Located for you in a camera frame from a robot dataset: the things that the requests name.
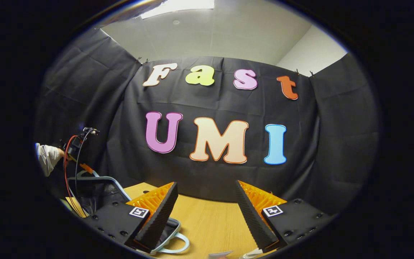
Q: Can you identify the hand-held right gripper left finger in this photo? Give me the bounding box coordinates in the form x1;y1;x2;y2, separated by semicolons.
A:
83;182;179;254

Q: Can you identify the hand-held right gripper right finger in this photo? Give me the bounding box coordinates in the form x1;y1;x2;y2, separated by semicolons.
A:
234;180;337;252

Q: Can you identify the light blue suitcase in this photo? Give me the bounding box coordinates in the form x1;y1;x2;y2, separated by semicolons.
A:
61;170;190;256

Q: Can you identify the white pump bottle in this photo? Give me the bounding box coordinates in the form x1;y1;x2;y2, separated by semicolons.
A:
241;247;262;259

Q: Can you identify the red cable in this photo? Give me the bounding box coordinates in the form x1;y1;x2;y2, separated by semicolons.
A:
64;135;80;204

